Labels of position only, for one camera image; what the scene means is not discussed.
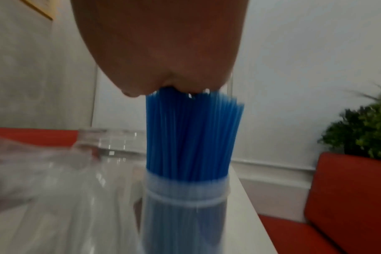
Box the red sofa beside plant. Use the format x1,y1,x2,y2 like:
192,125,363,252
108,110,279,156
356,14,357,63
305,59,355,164
258,151,381,254

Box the person's right hand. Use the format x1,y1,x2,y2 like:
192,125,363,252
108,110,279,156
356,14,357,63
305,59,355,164
70,0,249,98

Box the clear plastic bag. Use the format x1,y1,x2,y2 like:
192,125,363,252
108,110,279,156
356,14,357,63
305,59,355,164
0,137,144,254

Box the frosted plastic jar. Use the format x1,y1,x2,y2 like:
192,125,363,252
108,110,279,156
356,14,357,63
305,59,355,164
139,170,232,254

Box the clear glass jar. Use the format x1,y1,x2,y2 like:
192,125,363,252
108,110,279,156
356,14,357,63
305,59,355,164
72,128,148,172

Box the small bunch of blue straws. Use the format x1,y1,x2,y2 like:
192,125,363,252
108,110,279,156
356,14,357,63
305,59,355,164
144,88,245,254

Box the green plant hedge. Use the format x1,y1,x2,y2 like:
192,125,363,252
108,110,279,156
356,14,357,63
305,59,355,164
317,74,381,162

